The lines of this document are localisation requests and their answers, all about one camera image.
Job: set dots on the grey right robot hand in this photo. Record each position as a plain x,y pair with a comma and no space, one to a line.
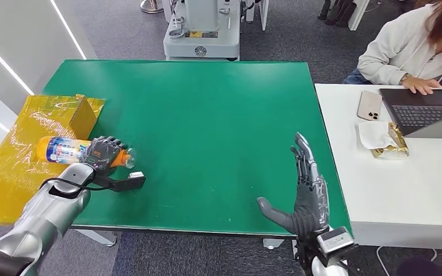
310,205

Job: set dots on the yellow taped cardboard box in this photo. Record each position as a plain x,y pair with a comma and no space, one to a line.
15,190

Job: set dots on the gold foil packet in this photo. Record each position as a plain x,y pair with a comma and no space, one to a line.
392,152

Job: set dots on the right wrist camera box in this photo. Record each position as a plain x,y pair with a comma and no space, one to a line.
335,240

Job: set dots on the white table foot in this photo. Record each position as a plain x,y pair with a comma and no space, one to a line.
99,236
273,243

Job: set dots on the person's right forearm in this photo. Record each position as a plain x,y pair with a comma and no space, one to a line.
377,68

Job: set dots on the chrome round stand base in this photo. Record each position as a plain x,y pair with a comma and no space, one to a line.
152,7

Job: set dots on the dark grey laptop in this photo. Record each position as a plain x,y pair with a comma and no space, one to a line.
423,110

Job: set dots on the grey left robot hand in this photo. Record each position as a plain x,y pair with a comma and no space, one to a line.
101,154

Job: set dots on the orange plastic bottle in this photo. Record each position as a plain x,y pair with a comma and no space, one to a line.
61,150

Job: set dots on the white paper napkin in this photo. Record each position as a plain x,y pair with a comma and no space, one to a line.
373,135

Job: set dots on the white furniture panel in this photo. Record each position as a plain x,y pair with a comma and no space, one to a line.
359,13
263,13

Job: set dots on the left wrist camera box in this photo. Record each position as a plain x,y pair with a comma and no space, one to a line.
129,183

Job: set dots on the person's right hand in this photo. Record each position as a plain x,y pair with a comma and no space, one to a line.
419,84

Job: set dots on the pale grey machine base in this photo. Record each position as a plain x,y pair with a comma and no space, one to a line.
202,42

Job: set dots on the beige smartphone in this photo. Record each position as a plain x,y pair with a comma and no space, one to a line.
369,106

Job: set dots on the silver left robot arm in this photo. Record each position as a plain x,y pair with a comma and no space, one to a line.
49,213

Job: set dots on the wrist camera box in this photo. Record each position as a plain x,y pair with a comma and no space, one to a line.
129,183
335,240

